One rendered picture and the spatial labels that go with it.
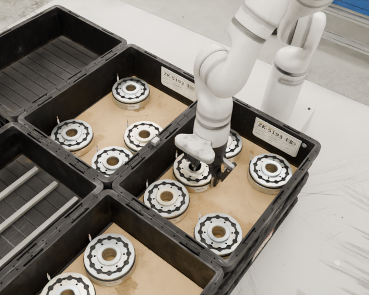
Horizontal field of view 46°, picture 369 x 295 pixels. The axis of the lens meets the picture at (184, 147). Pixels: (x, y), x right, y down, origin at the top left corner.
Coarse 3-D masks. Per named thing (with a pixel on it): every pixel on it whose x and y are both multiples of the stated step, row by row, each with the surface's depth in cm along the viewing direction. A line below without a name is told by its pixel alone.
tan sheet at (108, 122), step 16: (160, 96) 124; (96, 112) 118; (112, 112) 119; (128, 112) 119; (144, 112) 119; (160, 112) 120; (176, 112) 120; (96, 128) 115; (112, 128) 115; (96, 144) 111; (112, 144) 111
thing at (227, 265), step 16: (192, 112) 106; (256, 112) 107; (176, 128) 102; (288, 128) 104; (160, 144) 99; (320, 144) 101; (144, 160) 95; (304, 160) 98; (128, 176) 93; (288, 192) 92; (144, 208) 87; (272, 208) 89; (256, 224) 86; (192, 240) 84; (208, 256) 81; (240, 256) 83; (224, 272) 82
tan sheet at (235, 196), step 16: (240, 160) 110; (240, 176) 106; (208, 192) 103; (224, 192) 103; (240, 192) 103; (256, 192) 104; (192, 208) 100; (208, 208) 100; (224, 208) 100; (240, 208) 100; (256, 208) 101; (176, 224) 97; (192, 224) 97; (240, 224) 98
